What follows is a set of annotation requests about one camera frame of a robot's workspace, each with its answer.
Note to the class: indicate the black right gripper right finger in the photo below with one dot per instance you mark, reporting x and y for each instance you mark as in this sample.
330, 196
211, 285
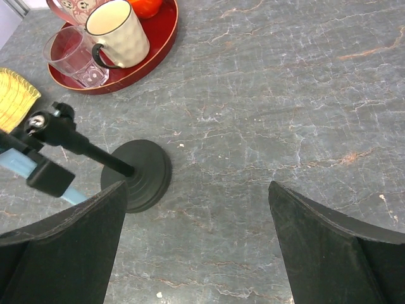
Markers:
333, 258

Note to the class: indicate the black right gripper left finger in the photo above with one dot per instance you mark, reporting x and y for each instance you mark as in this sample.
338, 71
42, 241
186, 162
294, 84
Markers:
67, 257

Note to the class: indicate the smartphone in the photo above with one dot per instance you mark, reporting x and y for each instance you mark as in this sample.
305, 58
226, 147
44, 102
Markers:
22, 165

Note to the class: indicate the black phone stand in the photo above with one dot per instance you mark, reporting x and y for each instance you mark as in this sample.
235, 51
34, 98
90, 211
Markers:
142, 164

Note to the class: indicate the yellow bamboo tray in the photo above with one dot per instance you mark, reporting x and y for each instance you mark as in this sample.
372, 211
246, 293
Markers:
17, 97

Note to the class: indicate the round red tray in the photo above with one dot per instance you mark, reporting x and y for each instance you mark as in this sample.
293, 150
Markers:
161, 30

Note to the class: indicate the cream ceramic mug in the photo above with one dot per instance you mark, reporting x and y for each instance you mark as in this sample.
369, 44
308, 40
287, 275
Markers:
119, 39

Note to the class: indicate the pink floral mug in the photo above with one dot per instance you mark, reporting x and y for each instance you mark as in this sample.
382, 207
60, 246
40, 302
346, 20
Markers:
75, 12

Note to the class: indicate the orange bowl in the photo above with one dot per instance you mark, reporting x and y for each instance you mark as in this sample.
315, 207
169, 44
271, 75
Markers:
145, 9

